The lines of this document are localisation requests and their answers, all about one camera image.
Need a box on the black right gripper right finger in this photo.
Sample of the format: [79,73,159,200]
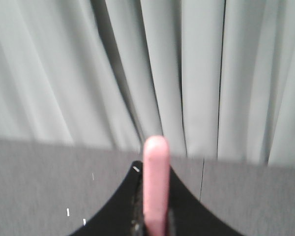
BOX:
[166,169,241,236]

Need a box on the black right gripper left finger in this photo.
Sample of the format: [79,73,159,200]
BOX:
[72,161,147,236]

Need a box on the white pleated curtain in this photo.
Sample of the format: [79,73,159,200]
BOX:
[0,0,295,166]

